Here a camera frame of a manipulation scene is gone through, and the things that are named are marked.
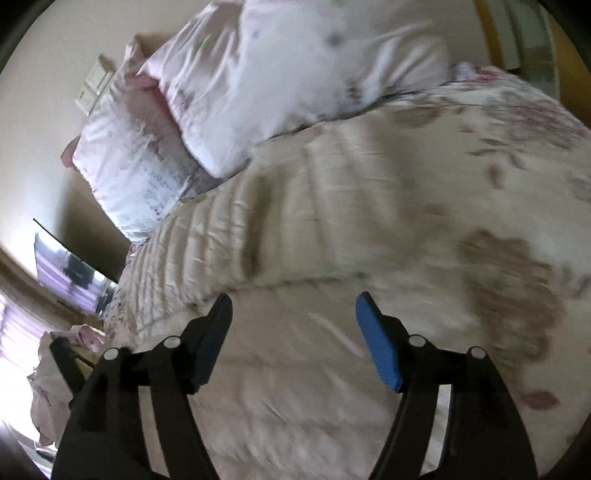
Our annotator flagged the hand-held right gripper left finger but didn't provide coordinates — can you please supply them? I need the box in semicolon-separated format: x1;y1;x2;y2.
51;293;233;480

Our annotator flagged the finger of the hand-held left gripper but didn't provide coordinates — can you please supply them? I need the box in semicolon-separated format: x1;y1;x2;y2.
50;337;86;402

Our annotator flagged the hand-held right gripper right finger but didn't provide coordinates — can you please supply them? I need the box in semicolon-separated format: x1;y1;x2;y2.
355;292;539;480

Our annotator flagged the cream quilted duvet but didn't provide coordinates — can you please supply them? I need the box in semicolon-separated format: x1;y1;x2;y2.
102;106;467;480

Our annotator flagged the pink crumpled cloth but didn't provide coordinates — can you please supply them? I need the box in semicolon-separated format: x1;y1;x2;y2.
27;323;108;446

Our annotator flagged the window with purple curtain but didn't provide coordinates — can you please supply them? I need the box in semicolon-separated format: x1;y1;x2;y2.
0;291;51;384

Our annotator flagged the floral bedspread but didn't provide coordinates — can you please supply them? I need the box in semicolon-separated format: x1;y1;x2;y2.
360;65;591;476

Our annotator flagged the lavender print pillow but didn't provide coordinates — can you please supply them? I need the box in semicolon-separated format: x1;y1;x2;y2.
61;36;222;246

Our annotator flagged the pale pink pillow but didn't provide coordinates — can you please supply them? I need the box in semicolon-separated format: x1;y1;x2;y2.
137;0;452;180

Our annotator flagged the wooden headboard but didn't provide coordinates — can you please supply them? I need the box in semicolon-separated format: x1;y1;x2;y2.
475;0;575;95

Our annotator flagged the white wall switch plate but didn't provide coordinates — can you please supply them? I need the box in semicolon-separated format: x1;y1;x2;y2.
75;55;116;116

